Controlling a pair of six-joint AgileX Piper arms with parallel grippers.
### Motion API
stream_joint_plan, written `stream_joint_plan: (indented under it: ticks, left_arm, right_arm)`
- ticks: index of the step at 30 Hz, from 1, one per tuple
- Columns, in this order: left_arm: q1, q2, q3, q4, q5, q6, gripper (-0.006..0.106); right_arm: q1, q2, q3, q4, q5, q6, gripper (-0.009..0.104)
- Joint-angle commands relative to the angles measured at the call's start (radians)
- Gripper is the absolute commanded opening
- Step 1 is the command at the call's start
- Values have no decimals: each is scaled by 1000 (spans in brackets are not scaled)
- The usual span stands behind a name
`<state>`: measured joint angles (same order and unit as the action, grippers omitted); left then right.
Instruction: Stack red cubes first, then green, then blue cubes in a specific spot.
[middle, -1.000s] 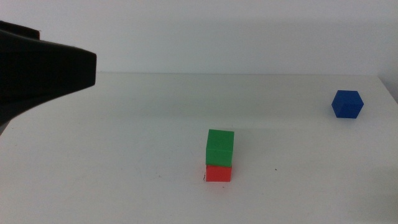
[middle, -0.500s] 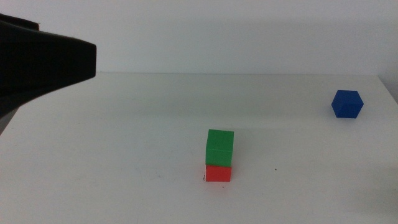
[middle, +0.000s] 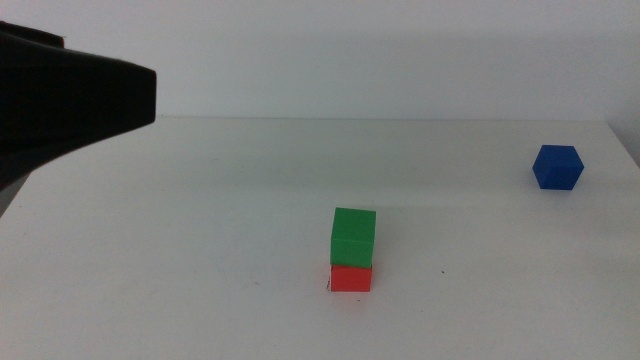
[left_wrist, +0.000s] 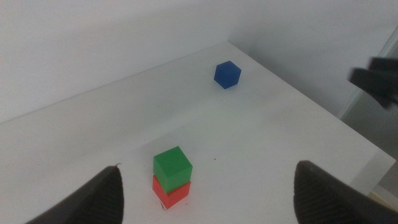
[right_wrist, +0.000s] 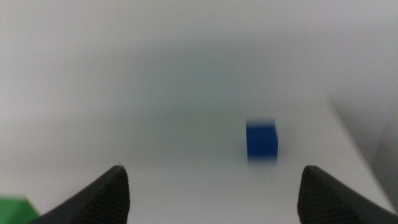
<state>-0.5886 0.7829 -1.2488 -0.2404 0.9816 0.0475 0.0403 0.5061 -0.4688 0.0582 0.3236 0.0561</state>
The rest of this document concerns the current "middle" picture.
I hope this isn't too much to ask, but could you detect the green cube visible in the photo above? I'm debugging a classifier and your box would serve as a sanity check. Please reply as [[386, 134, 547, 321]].
[[329, 206, 378, 270]]

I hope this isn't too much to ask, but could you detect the red cube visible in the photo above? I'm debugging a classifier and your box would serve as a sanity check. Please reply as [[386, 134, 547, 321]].
[[329, 263, 374, 294]]

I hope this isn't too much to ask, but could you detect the blue cube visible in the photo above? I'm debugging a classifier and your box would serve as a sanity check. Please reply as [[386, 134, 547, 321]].
[[531, 144, 586, 191]]

